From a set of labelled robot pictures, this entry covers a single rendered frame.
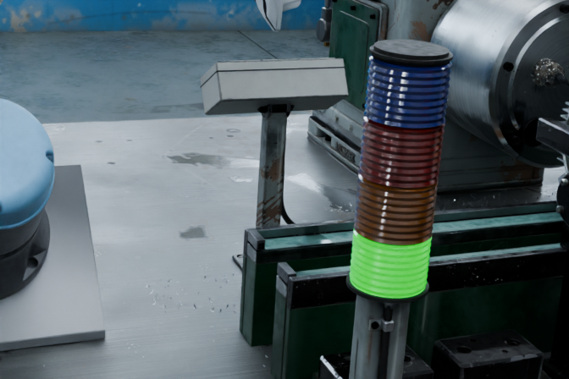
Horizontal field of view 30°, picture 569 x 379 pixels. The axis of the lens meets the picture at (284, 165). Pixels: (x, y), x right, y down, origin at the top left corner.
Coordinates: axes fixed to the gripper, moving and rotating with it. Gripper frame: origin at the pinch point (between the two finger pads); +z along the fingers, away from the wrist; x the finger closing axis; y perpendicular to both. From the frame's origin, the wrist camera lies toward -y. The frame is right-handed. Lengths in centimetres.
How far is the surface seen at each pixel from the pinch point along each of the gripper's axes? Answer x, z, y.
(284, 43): 465, -142, 198
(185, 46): 465, -141, 134
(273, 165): 3.1, 18.1, -1.0
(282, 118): 0.0, 12.7, -0.2
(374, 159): -53, 28, -15
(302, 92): -3.5, 10.5, 1.5
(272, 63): -3.5, 6.6, -2.0
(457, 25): 5.4, -0.7, 30.7
